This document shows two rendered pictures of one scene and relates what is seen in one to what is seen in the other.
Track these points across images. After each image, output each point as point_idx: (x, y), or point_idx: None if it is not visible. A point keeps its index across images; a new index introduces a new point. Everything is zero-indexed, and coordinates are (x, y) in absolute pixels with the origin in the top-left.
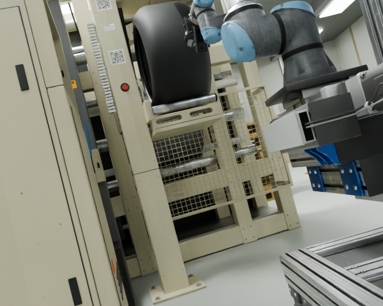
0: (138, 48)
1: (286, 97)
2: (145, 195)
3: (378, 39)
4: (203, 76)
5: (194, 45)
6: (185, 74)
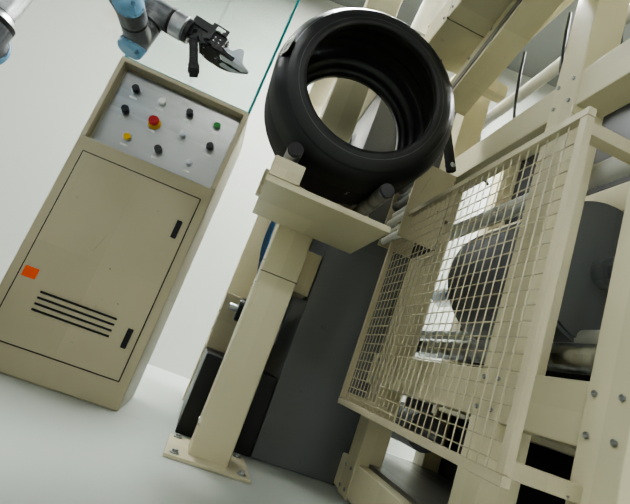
0: (393, 111)
1: None
2: (245, 303)
3: None
4: (276, 115)
5: (238, 69)
6: (269, 120)
